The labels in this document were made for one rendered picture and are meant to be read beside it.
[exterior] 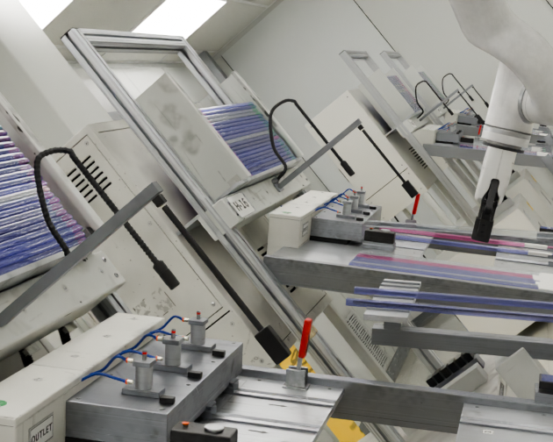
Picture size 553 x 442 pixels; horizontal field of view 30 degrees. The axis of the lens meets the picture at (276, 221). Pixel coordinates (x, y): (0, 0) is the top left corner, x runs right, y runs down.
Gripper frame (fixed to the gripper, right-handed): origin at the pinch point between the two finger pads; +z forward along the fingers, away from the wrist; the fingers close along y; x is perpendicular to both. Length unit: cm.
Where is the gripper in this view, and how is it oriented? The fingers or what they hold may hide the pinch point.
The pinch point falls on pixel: (482, 229)
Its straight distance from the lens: 192.8
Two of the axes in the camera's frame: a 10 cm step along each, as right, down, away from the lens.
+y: -2.0, 1.1, -9.7
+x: 9.6, 2.4, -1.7
